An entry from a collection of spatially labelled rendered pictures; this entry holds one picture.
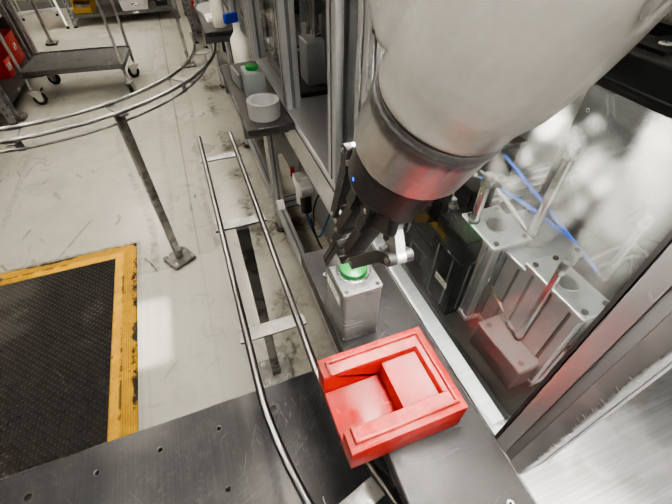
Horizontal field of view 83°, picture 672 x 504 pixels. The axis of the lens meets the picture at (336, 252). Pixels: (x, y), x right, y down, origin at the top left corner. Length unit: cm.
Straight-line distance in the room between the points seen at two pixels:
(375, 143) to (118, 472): 75
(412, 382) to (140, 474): 52
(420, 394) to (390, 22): 44
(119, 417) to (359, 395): 127
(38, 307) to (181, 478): 154
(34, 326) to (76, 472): 132
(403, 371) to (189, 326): 139
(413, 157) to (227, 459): 68
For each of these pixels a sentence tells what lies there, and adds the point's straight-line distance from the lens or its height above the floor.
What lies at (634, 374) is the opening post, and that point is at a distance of 37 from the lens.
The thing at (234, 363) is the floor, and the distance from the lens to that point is 167.
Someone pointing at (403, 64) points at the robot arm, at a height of 136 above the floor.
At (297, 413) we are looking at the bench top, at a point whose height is 68.
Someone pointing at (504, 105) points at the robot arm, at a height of 136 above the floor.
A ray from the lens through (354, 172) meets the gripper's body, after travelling 29.
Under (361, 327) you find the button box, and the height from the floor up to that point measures 94.
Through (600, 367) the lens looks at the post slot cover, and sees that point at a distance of 39.
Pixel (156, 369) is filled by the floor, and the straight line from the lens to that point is 176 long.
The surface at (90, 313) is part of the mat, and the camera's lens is 206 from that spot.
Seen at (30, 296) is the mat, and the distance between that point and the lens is 230.
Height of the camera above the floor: 143
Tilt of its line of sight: 46 degrees down
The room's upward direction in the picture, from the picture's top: straight up
